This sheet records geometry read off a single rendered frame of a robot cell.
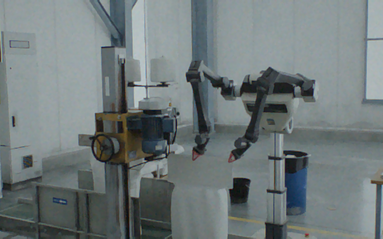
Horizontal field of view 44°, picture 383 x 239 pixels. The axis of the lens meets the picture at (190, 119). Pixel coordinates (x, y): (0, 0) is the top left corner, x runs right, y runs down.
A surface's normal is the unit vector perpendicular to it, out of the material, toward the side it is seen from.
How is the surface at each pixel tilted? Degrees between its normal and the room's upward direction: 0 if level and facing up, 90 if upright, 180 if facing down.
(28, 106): 90
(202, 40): 90
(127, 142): 90
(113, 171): 90
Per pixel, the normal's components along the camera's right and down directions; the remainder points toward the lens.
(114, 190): -0.49, 0.10
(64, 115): 0.87, 0.04
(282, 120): -0.36, 0.71
